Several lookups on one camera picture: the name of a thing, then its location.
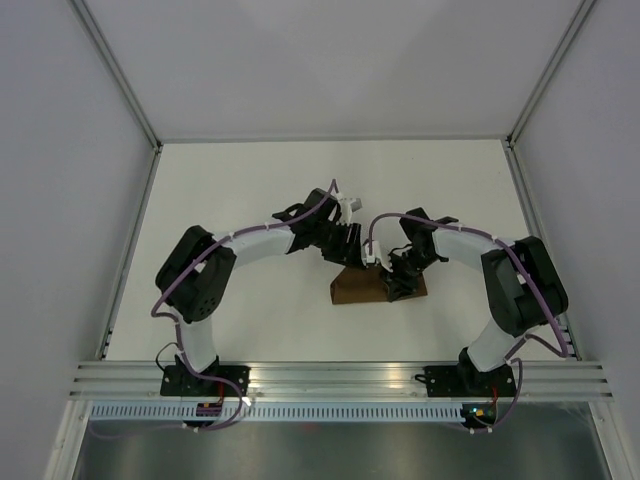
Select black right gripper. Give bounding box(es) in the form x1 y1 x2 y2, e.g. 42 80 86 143
379 247 439 302

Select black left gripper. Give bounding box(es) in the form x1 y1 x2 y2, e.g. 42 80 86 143
312 220 367 271

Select brown cloth napkin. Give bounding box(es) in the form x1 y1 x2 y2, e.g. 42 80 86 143
329 266 428 305

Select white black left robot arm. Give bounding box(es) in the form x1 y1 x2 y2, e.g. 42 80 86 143
151 183 364 396

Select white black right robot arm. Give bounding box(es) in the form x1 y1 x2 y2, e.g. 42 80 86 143
365 208 569 395

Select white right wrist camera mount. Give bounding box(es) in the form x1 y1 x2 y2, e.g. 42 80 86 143
362 240 390 270

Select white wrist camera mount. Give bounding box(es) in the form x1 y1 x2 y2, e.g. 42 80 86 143
336 194 362 225
362 240 390 270

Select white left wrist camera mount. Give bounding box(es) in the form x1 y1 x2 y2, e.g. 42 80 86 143
336 194 362 225

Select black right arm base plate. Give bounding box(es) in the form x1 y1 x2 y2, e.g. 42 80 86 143
413 365 516 399

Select white slotted cable duct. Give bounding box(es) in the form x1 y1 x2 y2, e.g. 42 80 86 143
90 401 463 423

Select right side aluminium rail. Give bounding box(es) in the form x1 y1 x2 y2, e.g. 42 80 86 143
502 139 584 362

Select aluminium rail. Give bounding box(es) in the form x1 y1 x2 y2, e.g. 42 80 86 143
93 143 164 361
68 360 613 403
502 139 584 362

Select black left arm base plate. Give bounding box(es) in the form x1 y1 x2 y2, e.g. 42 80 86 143
160 364 251 398

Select left side aluminium rail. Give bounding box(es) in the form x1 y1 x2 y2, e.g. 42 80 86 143
93 143 164 361

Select aluminium front rail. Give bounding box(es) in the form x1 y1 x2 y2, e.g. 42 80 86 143
68 360 613 403

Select right rear aluminium frame post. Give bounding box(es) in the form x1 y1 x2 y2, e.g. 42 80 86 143
504 0 599 149

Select grey aluminium frame post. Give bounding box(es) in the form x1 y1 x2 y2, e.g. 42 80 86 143
68 0 162 152

